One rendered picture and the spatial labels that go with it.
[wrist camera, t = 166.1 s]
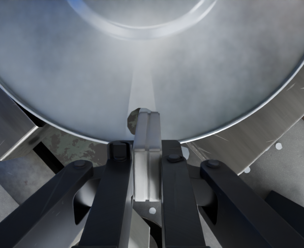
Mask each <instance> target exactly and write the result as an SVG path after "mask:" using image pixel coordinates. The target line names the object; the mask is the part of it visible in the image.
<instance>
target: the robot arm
mask: <svg viewBox="0 0 304 248"><path fill-rule="evenodd" d="M107 158H108V159H107V162H106V164H105V165H103V166H99V167H93V163H92V162H91V161H88V160H82V159H80V160H76V161H73V162H71V163H69V164H68V165H67V166H65V167H64V168H63V169H62V170H61V171H60V172H58V173H57V174H56V175H55V176H54V177H53V178H51V179H50V180H49V181H48V182H47V183H46V184H44V185H43V186H42V187H41V188H40V189H39V190H37V191H36V192H35V193H34V194H33V195H32V196H30V197H29V198H28V199H27V200H26V201H25V202H23V203H22V204H21V205H20V206H19V207H18V208H16V209H15V210H14V211H13V212H12V213H10V214H9V215H8V216H7V217H6V218H5V219H3V220H2V221H1V222H0V248H69V247H70V245H71V244H72V243H73V241H74V240H75V238H76V237H77V236H78V234H79V233H80V232H81V230H82V229H83V227H84V230H83V233H82V236H81V239H80V241H79V244H78V246H72V247H71V248H128V243H129V234H130V226H131V217H132V208H133V200H134V199H135V201H145V200H146V199H148V200H150V201H159V200H161V222H162V248H211V247H210V246H206V243H205V239H204V234H203V230H202V226H201V222H200V217H199V213H200V214H201V216H202V217H203V219H204V220H205V222H206V223H207V225H208V227H209V228H210V230H211V231H212V233H213V234H214V236H215V237H216V239H217V240H218V242H219V243H220V245H221V247H222V248H304V237H302V236H301V235H300V234H299V233H298V232H297V231H296V230H295V229H294V228H293V227H292V226H291V225H290V224H289V223H288V222H287V221H286V220H284V219H283V218H282V217H281V216H280V215H279V214H278V213H277V212H276V211H275V210H274V209H273V208H272V207H271V206H270V205H269V204H268V203H266V202H265V201H264V200H263V199H262V198H261V197H260V196H259V195H258V194H257V193H256V192H255V191H254V190H253V189H252V188H251V187H250V186H249V185H247V184H246V183H245V182H244V181H243V180H242V179H241V178H240V177H239V176H238V175H237V174H236V173H235V172H234V171H233V170H232V169H231V168H229V167H228V166H227V165H226V164H225V163H224V162H222V161H219V160H216V159H215V160H214V159H208V160H204V161H202V162H201V164H200V167H198V166H193V165H190V164H188V163H187V161H186V158H185V157H184V156H183V154H182V148H181V144H180V142H179V141H177V140H162V139H161V127H160V113H158V112H151V113H148V112H140V113H139V115H138V120H137V126H136V131H135V137H134V140H117V141H112V142H110V143H108V144H107ZM197 205H198V207H197ZM198 211H199V213H198Z"/></svg>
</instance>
